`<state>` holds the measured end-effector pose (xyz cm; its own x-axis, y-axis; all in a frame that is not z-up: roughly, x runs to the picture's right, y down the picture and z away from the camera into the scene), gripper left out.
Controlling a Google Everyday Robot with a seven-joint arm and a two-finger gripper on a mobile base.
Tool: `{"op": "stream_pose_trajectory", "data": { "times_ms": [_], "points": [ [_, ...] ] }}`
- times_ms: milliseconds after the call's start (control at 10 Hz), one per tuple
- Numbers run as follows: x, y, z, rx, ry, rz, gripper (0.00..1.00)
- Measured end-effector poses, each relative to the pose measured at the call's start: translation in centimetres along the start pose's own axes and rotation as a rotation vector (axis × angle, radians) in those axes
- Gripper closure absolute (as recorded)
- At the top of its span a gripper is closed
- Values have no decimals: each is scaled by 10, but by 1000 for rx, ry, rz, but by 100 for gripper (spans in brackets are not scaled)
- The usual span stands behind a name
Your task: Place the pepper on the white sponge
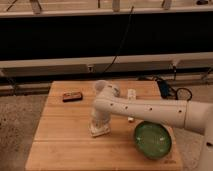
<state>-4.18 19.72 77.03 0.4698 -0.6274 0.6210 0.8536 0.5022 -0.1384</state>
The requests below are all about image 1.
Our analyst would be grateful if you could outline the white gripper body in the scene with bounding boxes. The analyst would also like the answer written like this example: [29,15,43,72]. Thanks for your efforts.
[91,109,110,128]

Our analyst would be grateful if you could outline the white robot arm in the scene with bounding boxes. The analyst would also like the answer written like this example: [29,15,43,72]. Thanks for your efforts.
[90,80,213,171]

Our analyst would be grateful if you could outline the white power strip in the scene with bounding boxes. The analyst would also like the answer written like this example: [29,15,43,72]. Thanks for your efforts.
[127,89,136,123]

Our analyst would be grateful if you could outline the brown rectangular block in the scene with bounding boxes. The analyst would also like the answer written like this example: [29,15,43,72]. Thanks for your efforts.
[62,92,83,102]

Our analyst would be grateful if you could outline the wooden table board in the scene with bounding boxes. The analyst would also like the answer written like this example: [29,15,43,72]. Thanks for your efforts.
[25,81,183,171]

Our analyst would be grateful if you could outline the green bowl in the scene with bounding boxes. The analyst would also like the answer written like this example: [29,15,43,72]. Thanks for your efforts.
[134,121,172,160]

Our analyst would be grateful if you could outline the black cables bundle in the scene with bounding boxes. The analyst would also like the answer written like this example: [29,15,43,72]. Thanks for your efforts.
[138,75,193,102]

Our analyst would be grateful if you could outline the black cable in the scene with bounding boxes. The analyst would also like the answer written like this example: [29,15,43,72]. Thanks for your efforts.
[101,5,135,74]

